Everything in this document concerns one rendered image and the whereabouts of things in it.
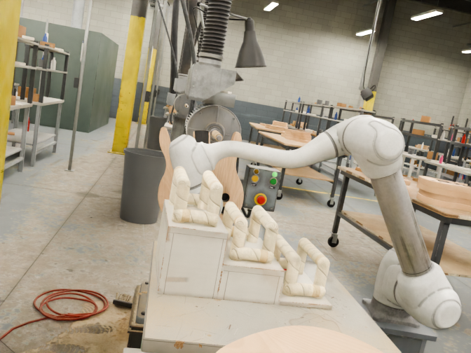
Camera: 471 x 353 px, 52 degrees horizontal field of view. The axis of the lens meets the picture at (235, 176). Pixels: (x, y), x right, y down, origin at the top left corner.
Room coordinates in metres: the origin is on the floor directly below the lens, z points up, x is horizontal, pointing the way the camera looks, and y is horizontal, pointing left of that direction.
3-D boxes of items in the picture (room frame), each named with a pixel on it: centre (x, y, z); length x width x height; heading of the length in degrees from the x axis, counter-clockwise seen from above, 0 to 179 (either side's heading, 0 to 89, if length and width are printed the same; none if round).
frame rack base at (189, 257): (1.24, 0.09, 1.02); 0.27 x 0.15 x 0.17; 13
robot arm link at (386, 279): (1.79, -0.70, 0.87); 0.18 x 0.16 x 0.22; 13
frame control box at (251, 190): (2.36, -0.09, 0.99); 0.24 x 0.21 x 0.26; 9
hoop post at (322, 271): (1.23, -0.27, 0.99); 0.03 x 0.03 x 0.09
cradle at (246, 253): (1.17, -0.08, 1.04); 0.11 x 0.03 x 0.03; 103
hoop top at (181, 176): (1.23, 0.14, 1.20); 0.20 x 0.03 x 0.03; 12
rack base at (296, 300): (1.30, -0.21, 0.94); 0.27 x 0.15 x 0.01; 13
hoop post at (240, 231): (1.18, -0.04, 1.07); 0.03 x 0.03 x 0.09
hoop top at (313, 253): (1.31, -0.26, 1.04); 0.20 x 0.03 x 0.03; 12
